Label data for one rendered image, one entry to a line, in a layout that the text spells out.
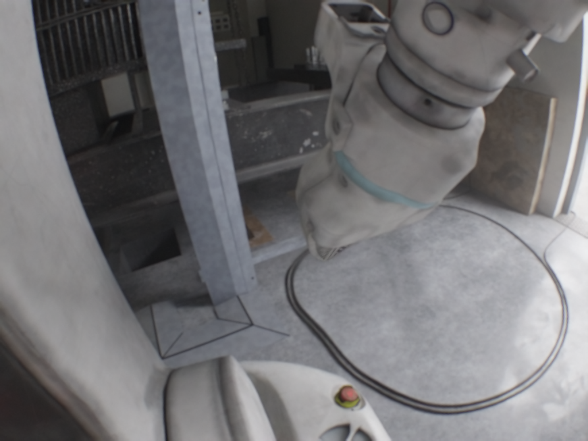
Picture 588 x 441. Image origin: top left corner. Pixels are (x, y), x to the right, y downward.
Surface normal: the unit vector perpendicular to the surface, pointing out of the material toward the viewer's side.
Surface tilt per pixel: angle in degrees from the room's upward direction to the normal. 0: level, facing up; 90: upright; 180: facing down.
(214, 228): 90
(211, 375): 22
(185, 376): 32
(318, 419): 0
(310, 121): 90
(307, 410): 0
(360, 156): 115
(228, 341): 10
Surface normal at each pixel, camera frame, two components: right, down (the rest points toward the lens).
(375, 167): -0.56, 0.72
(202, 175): 0.34, 0.46
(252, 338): -0.01, -0.76
